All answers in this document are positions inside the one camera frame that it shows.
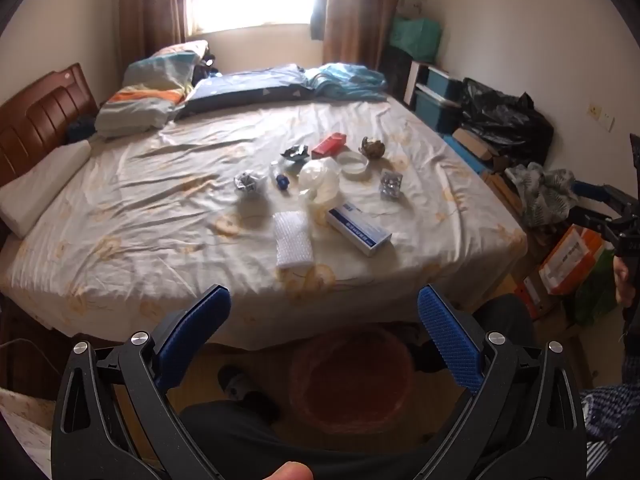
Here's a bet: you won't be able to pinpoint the wall socket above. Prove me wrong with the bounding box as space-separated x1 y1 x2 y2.
588 103 616 134

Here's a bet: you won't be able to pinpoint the white foam pillow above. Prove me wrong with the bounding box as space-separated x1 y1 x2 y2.
0 140 93 238

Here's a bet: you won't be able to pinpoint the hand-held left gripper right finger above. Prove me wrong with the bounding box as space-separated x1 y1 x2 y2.
416 284 589 480

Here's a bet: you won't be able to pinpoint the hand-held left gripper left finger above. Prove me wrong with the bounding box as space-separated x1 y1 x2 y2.
50 284 236 480

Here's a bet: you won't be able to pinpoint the blue white carton box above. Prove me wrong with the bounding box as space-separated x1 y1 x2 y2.
326 202 394 259

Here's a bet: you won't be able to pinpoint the teal blanket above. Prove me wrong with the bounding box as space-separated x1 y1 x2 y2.
304 62 389 102

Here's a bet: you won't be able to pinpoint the teal storage box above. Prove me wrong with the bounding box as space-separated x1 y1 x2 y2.
425 66 464 102
414 85 464 134

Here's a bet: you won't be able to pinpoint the white board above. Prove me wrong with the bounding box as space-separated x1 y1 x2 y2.
404 60 432 107

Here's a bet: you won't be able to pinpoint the floral blue cream pillow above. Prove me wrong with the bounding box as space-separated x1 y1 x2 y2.
122 40 211 90

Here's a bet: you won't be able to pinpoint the white round lid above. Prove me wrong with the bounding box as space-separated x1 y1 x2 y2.
335 152 371 181

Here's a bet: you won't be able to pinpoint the dark clothing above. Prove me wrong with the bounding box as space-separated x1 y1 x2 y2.
192 50 222 82

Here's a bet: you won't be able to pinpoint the dark blue quilt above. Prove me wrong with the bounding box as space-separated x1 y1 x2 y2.
175 64 317 121

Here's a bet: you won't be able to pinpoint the brown wooden headboard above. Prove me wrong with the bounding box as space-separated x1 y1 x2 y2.
0 63 101 188

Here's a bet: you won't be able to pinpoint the orange white package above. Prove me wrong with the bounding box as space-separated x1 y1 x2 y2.
537 225 607 297

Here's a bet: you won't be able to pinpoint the person's right hand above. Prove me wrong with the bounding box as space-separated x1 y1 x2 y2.
614 255 635 308

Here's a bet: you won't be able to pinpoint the black plastic bag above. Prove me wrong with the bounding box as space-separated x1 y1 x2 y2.
460 77 555 167

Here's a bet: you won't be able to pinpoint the translucent plastic bag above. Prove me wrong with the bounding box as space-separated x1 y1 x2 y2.
298 157 342 219

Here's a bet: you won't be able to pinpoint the green plastic bag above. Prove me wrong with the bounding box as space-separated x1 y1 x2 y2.
571 249 620 327

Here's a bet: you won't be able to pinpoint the flattened cardboard boxes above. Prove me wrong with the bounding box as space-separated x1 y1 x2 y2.
482 170 531 241

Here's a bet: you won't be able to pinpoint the brown curtain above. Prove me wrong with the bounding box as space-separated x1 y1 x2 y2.
322 0 407 70
119 0 195 61

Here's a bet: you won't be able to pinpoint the striped orange grey pillow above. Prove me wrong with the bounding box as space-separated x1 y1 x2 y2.
95 85 190 139

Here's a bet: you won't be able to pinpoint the brown wrapper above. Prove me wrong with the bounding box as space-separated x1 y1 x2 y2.
359 136 386 161

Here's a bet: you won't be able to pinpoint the white bubble wrap pad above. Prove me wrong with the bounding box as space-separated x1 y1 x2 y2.
273 211 317 269

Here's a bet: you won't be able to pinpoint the patterned grey cloth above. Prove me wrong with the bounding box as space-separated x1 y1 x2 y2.
505 162 579 234

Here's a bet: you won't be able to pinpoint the person's left hand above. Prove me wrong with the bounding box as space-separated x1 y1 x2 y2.
264 461 315 480

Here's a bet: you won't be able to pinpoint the white wrapper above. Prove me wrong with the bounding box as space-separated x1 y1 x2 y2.
233 170 269 200

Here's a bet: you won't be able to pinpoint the floral white bed sheet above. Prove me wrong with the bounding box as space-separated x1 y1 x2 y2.
0 62 531 358

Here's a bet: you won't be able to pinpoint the red small box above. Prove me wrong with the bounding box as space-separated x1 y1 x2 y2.
311 132 348 160

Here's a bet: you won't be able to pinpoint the green shopping bag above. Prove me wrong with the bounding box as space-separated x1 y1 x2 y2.
390 17 444 64

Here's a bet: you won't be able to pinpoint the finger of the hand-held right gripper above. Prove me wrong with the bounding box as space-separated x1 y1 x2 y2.
565 205 623 245
571 180 632 217

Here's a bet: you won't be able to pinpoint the floral cream cloth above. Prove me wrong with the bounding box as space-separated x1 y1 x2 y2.
0 387 57 480

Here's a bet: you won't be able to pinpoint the red plastic basin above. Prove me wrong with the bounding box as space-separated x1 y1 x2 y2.
289 329 417 435

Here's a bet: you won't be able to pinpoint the blue foam mat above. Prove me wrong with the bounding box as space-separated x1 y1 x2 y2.
442 135 495 177

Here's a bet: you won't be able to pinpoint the person's leg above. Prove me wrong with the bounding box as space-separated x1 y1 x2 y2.
177 294 538 480

